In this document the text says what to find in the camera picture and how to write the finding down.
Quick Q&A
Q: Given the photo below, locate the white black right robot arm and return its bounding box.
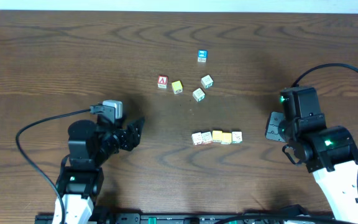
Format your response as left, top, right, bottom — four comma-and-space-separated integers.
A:
265, 86, 358, 223

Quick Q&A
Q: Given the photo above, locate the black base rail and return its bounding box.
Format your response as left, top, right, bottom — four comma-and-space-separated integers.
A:
34, 212, 335, 224

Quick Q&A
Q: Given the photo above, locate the plain block green edge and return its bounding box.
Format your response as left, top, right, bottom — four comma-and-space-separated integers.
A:
201, 75, 214, 89

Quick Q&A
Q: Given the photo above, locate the yellow top ball block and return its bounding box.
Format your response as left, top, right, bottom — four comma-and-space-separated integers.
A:
172, 80, 183, 94

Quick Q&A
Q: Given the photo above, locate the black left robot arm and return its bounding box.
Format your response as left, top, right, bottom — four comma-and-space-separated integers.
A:
52, 100, 145, 223

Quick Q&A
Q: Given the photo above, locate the wooden block violin picture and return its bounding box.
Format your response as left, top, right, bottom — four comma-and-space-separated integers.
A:
231, 131, 242, 144

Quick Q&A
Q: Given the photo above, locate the wooden letter B hammer block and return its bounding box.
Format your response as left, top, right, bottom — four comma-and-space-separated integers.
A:
221, 133, 232, 144

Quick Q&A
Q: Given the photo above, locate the wooden block snail picture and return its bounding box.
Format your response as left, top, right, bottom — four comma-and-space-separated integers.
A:
201, 131, 213, 144

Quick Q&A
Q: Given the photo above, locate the blue top wooden block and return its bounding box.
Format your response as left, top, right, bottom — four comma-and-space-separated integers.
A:
197, 50, 208, 63

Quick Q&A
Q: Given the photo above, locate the red letter A block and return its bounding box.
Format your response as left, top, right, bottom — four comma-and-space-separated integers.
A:
157, 75, 168, 89

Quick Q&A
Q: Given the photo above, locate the wooden block red side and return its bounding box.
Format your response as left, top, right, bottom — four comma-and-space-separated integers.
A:
191, 132, 203, 146

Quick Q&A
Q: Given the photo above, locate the wooden block dragonfly picture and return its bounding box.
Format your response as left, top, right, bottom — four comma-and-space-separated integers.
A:
192, 88, 206, 102

